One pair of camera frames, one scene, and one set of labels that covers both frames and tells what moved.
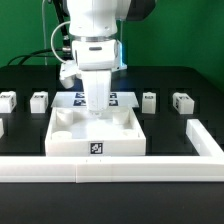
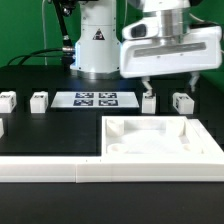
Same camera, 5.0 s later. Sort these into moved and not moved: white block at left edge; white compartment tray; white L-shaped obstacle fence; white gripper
Moved: white compartment tray; white gripper
Not moved: white L-shaped obstacle fence; white block at left edge
